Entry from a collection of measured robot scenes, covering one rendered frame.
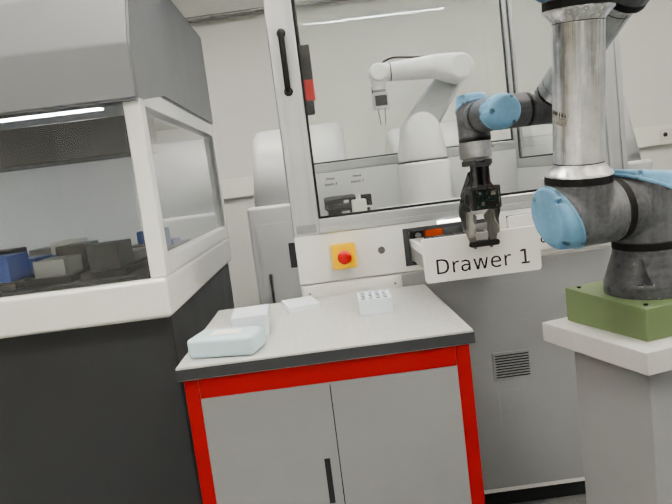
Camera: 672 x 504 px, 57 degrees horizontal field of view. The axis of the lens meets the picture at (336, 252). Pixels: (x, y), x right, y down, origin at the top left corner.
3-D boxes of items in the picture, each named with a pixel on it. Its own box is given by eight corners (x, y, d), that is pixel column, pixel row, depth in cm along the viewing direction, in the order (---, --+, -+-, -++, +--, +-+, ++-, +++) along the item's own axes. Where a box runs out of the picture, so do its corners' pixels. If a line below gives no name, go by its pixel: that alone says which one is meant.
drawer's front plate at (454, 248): (542, 269, 155) (538, 225, 154) (426, 284, 155) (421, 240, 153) (539, 268, 157) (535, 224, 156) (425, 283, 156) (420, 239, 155)
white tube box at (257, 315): (270, 335, 146) (267, 313, 146) (233, 340, 146) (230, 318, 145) (271, 323, 159) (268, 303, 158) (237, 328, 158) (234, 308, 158)
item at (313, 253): (633, 242, 190) (630, 195, 188) (300, 285, 188) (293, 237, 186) (527, 222, 284) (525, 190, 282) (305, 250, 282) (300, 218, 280)
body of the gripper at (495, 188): (471, 213, 144) (465, 161, 143) (462, 211, 153) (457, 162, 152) (503, 209, 145) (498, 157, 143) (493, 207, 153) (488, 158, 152)
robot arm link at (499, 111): (535, 87, 133) (509, 95, 144) (487, 92, 131) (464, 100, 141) (538, 124, 134) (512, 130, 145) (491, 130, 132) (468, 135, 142)
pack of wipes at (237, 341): (268, 343, 139) (265, 323, 139) (254, 355, 130) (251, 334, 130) (206, 347, 143) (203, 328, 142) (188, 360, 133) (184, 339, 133)
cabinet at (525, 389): (655, 490, 199) (638, 242, 189) (333, 534, 196) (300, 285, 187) (545, 390, 293) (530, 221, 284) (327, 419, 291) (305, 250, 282)
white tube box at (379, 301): (393, 312, 155) (392, 296, 154) (360, 316, 155) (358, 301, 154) (389, 302, 167) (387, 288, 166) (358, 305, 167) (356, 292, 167)
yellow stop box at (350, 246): (357, 267, 182) (355, 243, 182) (333, 270, 182) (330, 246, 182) (356, 265, 188) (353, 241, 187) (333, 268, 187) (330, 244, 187)
